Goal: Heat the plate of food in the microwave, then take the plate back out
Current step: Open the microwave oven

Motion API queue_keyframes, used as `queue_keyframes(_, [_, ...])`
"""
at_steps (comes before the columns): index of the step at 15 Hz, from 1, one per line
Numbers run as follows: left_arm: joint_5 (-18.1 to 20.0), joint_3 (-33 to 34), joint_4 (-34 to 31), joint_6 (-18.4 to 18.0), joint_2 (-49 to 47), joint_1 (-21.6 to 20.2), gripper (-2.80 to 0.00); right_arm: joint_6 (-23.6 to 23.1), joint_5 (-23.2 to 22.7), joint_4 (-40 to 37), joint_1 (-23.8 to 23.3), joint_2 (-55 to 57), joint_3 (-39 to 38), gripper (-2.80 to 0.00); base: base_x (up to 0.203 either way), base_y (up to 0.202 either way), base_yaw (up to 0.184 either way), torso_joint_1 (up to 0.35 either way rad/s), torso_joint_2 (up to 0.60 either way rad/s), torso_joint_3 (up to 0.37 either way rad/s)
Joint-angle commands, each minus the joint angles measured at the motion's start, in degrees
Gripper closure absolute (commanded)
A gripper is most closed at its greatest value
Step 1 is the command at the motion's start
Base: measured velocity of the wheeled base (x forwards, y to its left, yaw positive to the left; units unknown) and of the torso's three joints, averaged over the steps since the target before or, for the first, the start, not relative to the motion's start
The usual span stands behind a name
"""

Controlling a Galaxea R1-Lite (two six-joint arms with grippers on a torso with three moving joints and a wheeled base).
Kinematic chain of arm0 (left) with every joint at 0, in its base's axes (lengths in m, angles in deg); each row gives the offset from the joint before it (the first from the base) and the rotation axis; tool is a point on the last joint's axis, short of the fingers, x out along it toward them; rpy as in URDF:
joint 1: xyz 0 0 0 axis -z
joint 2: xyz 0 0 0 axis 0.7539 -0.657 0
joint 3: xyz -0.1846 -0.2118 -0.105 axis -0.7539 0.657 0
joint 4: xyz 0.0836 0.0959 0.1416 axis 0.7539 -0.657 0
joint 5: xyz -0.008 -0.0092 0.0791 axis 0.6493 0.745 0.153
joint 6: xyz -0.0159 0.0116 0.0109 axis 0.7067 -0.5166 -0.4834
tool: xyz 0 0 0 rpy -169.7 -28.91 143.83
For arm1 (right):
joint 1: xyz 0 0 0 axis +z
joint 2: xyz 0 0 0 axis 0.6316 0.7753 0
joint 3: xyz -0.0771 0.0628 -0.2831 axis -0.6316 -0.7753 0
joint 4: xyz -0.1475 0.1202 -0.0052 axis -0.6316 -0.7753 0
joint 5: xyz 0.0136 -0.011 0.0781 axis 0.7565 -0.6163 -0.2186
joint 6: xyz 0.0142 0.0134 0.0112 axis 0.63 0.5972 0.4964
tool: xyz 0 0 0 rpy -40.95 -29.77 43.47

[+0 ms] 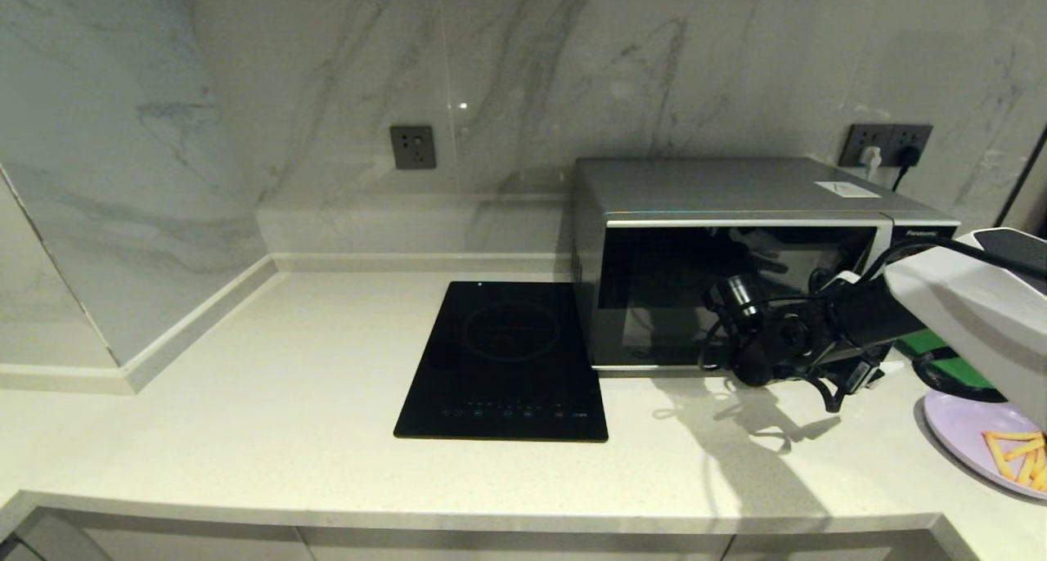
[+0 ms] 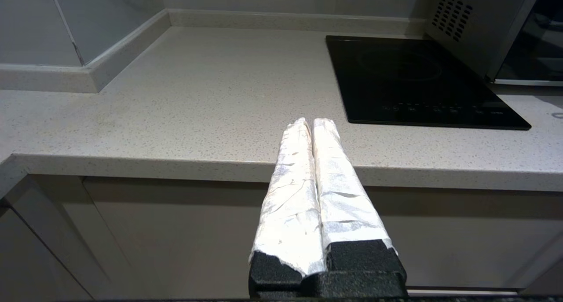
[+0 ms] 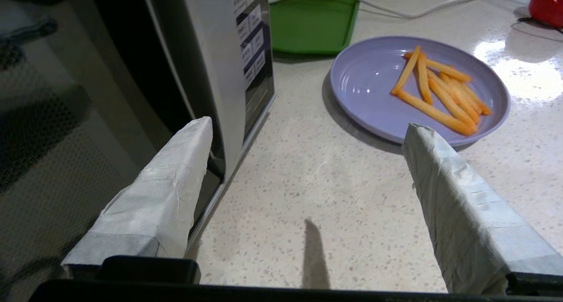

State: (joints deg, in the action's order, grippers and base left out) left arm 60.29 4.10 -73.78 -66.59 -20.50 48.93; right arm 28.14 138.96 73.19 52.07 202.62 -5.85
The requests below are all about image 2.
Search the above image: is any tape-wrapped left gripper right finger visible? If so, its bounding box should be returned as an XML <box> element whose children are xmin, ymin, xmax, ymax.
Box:
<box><xmin>311</xmin><ymin>118</ymin><xmax>407</xmax><ymax>295</ymax></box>

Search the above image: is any grey cabinet door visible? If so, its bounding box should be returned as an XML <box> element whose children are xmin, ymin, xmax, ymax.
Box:
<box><xmin>352</xmin><ymin>185</ymin><xmax>563</xmax><ymax>294</ymax></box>
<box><xmin>84</xmin><ymin>177</ymin><xmax>273</xmax><ymax>302</ymax></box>

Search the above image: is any silver Panasonic microwave oven body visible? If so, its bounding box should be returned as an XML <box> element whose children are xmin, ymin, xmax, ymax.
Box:
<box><xmin>424</xmin><ymin>0</ymin><xmax>544</xmax><ymax>80</ymax></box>

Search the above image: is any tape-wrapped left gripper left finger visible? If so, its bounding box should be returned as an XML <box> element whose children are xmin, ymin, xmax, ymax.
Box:
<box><xmin>249</xmin><ymin>117</ymin><xmax>328</xmax><ymax>295</ymax></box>

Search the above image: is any grey angled cabinet panel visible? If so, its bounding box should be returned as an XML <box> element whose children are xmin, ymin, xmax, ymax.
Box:
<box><xmin>0</xmin><ymin>174</ymin><xmax>146</xmax><ymax>302</ymax></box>

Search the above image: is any black induction cooktop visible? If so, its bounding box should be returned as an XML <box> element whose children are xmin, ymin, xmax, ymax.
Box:
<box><xmin>325</xmin><ymin>35</ymin><xmax>532</xmax><ymax>131</ymax></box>

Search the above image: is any microwave door with dark glass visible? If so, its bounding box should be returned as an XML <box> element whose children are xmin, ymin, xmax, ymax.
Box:
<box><xmin>495</xmin><ymin>0</ymin><xmax>563</xmax><ymax>88</ymax></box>

